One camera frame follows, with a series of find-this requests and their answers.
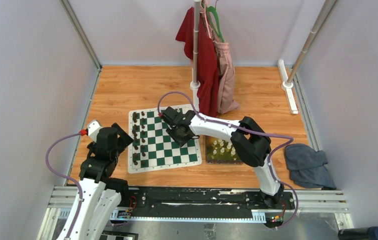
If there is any green white chess board mat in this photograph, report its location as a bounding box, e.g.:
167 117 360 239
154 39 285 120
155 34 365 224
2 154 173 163
127 108 202 174

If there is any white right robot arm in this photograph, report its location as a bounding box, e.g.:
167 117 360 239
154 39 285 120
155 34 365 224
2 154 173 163
158 106 284 209

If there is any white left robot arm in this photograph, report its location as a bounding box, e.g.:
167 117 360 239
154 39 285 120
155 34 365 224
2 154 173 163
58 120 133 240

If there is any yellow tray of white pieces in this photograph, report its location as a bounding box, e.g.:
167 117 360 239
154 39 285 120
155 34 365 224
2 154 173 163
205 136 243 165

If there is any white clothes rack pole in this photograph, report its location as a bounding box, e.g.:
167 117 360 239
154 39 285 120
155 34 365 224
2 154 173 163
190 0 201 111

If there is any pink hanging garment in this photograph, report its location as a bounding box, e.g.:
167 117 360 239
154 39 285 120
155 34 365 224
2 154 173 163
200 0 240 114

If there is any red hanging garment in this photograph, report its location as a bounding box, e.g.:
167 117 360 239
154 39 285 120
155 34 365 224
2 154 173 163
175 7 219 117

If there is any white rack foot right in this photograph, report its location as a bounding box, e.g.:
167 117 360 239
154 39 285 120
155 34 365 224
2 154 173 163
277 59 299 115

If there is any grey cloth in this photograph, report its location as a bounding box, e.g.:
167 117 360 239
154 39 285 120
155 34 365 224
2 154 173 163
284 143 337 190

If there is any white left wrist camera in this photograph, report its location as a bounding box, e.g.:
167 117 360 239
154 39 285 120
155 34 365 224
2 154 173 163
87 119 102 142

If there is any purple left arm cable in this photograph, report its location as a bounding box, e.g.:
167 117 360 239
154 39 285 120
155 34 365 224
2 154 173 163
45 129 88 240

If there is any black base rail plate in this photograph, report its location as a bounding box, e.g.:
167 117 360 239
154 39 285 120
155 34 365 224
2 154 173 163
118 186 295 219

